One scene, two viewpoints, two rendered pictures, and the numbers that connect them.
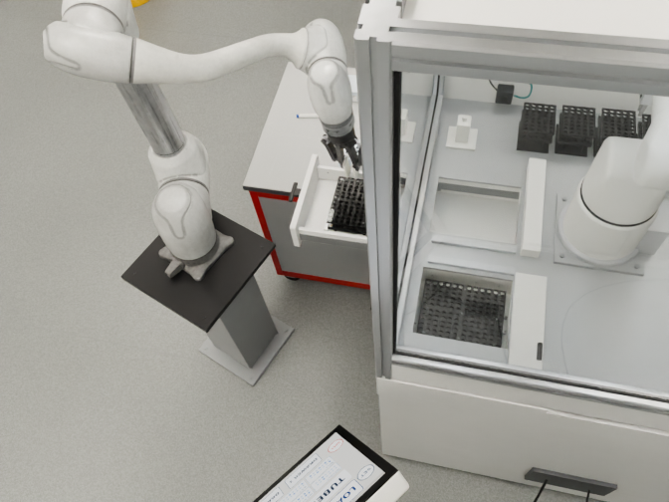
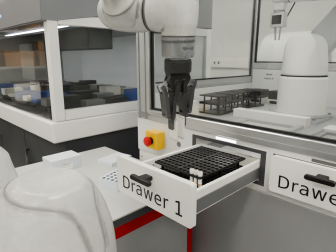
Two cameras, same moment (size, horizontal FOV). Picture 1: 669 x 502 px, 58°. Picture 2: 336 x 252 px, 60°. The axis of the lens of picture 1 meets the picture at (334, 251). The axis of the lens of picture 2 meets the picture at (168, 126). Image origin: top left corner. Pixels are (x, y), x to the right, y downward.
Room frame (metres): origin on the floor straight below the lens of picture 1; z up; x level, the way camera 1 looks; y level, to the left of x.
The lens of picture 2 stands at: (0.79, 0.68, 1.20)
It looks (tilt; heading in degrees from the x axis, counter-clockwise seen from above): 13 degrees down; 295
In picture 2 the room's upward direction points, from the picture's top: straight up
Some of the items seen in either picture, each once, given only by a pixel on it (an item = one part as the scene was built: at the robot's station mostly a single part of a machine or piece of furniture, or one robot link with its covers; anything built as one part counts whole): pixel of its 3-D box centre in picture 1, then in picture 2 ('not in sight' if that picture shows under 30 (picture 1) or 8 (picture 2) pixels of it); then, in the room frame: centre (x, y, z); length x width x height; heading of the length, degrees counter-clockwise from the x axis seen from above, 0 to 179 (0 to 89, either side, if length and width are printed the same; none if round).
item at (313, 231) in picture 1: (371, 210); (202, 169); (1.06, -0.13, 0.86); 0.40 x 0.26 x 0.06; 69
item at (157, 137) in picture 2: not in sight; (154, 139); (1.33, -0.34, 0.88); 0.07 x 0.05 x 0.07; 159
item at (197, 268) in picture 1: (190, 248); not in sight; (1.06, 0.45, 0.81); 0.22 x 0.18 x 0.06; 137
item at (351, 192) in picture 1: (368, 209); (200, 169); (1.06, -0.13, 0.87); 0.22 x 0.18 x 0.06; 69
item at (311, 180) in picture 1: (306, 199); (152, 187); (1.13, 0.06, 0.87); 0.29 x 0.02 x 0.11; 159
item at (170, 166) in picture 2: (335, 199); (178, 168); (1.09, -0.03, 0.90); 0.18 x 0.02 x 0.01; 159
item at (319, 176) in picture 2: not in sight; (321, 178); (0.73, -0.10, 0.91); 0.07 x 0.04 x 0.01; 159
